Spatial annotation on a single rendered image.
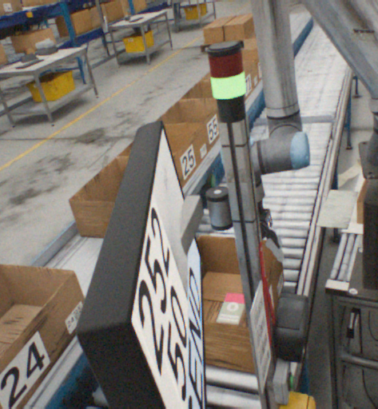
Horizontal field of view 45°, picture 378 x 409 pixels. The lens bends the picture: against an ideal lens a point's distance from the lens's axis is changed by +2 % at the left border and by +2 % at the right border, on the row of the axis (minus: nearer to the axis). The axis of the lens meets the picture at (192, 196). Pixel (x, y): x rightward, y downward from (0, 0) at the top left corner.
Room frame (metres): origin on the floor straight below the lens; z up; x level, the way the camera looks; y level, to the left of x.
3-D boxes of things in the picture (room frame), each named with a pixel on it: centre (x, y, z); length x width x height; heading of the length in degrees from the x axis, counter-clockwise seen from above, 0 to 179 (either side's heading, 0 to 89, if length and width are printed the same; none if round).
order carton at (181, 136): (2.01, 0.09, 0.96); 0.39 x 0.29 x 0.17; 155
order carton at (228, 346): (1.09, -0.04, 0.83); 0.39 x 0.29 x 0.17; 154
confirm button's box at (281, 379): (0.66, -0.12, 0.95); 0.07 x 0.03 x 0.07; 155
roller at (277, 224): (1.63, -0.23, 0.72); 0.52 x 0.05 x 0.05; 65
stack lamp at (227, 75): (0.67, -0.09, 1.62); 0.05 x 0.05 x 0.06
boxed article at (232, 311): (1.08, -0.06, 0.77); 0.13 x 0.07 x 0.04; 155
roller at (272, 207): (1.75, -0.29, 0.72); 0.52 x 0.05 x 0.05; 65
